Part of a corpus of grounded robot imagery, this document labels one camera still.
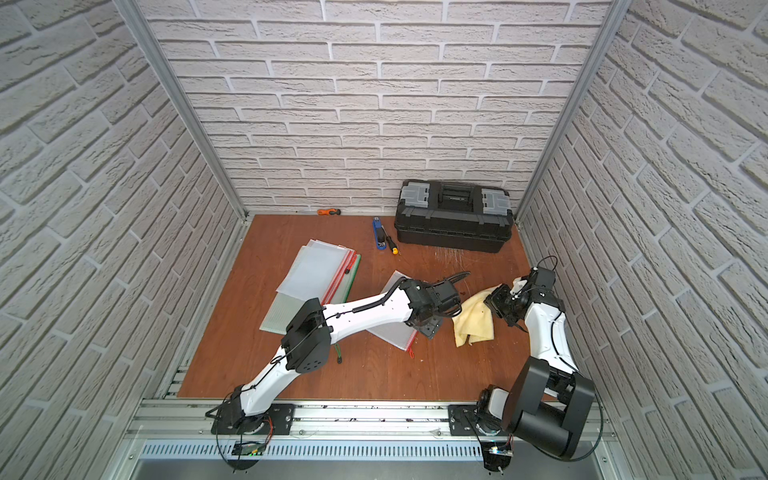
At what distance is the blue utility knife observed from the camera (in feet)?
3.65

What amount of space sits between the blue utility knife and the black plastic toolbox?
65 mm

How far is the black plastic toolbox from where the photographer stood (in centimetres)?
99
